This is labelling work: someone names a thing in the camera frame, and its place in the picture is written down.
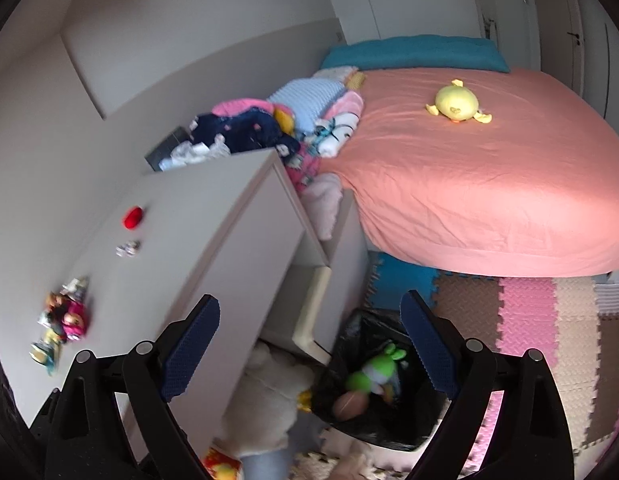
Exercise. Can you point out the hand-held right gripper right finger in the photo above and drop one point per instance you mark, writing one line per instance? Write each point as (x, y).
(434, 345)

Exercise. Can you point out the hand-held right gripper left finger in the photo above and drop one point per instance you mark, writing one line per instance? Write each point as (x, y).
(189, 350)

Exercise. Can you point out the black bin bag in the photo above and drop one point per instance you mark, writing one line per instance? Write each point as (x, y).
(369, 425)

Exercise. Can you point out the red heart plush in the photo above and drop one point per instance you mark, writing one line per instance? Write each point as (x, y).
(132, 217)

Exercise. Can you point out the small yellow blue toy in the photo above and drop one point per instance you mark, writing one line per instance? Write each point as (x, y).
(47, 350)

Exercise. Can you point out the green plush toy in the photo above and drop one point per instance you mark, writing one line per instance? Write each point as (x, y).
(377, 367)

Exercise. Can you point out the white plush toy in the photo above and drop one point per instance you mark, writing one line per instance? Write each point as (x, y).
(269, 400)

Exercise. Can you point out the small pink dress doll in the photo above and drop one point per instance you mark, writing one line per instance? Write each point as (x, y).
(72, 322)

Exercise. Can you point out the colourful foam puzzle mat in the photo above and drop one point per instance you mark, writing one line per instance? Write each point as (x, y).
(527, 310)

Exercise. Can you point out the brown football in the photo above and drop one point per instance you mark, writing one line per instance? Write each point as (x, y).
(349, 405)

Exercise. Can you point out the white bed side panel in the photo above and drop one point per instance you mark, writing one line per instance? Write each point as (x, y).
(347, 270)

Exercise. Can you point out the small crumpled wrapper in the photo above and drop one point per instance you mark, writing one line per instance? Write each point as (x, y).
(128, 248)

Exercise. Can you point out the red yellow packet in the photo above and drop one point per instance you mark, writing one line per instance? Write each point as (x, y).
(219, 467)

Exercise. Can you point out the white dresser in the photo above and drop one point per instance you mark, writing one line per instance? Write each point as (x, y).
(189, 220)

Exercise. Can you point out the bed with pink sheet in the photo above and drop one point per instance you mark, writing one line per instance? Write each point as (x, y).
(464, 185)

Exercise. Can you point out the light pink fluffy blanket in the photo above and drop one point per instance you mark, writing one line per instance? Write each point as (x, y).
(322, 205)

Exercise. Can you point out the white ribbed cloth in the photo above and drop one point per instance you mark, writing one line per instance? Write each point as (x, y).
(612, 295)

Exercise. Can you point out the white crumpled clothes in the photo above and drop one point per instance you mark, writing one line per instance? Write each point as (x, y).
(189, 155)

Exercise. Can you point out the black box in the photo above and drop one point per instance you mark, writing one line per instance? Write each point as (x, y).
(162, 152)

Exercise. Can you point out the pink patterned cloth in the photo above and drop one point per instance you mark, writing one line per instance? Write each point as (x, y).
(302, 165)

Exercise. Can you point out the navy dotted clothing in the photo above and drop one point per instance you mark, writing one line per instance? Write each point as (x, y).
(244, 132)

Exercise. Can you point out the white patterned towel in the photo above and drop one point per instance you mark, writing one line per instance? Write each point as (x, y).
(334, 135)

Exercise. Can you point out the yellow duck plush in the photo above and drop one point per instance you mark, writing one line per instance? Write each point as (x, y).
(457, 102)

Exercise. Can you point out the small yellow plush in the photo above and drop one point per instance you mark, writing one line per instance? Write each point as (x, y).
(284, 122)

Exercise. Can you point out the pink folded blanket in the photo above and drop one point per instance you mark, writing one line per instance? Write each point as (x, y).
(347, 105)

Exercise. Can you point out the yellow patterned cloth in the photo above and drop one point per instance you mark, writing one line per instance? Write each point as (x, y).
(357, 80)

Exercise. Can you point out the light blue folded blanket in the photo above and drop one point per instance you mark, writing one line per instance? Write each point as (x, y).
(309, 95)

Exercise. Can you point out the white patterned pillow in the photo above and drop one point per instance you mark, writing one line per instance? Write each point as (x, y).
(334, 72)

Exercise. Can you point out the teal pillow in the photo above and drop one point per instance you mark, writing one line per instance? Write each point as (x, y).
(414, 52)

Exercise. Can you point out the white door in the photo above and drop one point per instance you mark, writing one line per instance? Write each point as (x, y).
(569, 10)

